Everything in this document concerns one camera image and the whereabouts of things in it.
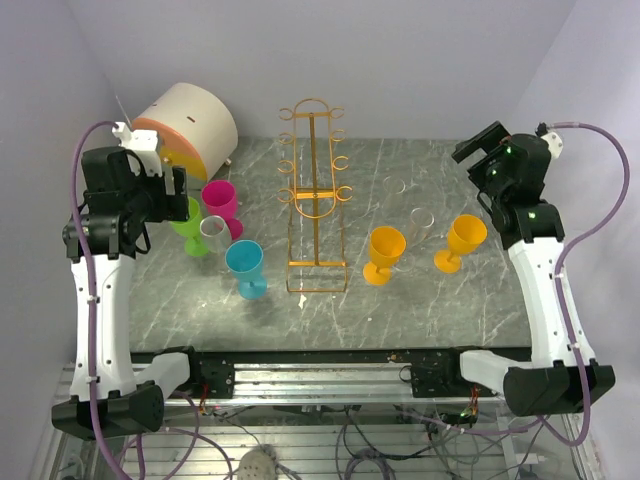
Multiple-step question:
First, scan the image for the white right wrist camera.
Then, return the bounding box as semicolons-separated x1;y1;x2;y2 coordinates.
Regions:
536;122;564;160

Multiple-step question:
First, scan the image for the pink plastic wine glass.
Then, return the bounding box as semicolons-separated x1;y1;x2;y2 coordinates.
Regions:
201;180;244;241

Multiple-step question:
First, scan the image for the clear wine glass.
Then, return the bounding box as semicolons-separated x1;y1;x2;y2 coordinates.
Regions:
199;215;232;254
383;175;406;199
406;207;435;249

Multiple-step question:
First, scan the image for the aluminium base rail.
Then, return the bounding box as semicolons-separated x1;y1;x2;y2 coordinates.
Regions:
54;362;576;406

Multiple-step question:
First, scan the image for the green plastic wine glass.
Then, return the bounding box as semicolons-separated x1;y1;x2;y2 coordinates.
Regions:
170;197;209;257

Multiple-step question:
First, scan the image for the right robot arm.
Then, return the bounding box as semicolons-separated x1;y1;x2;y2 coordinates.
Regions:
440;121;615;417

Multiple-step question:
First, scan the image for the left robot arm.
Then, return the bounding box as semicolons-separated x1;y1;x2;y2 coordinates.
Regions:
51;146;204;440

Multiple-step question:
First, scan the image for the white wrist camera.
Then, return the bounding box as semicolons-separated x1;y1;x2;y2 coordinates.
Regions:
111;122;163;177
536;122;564;160

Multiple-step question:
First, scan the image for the orange wine glass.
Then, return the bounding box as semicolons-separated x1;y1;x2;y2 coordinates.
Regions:
434;214;488;274
363;226;407;286

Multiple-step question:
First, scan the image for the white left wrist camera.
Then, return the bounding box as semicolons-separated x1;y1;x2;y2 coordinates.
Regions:
111;122;163;177

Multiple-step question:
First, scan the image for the gold wire glass rack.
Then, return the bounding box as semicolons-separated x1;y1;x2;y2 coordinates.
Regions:
278;98;353;293

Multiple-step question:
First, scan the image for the cream round drawer box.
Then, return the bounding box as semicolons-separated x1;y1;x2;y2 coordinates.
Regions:
133;82;239;182

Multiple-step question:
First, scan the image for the blue plastic wine glass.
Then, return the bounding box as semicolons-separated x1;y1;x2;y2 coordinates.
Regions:
225;240;268;300

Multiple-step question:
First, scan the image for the orange wine glass right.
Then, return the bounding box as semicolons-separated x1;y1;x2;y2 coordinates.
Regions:
434;214;488;274

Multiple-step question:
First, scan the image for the orange wine glass left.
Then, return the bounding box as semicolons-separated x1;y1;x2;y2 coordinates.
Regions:
363;226;407;286

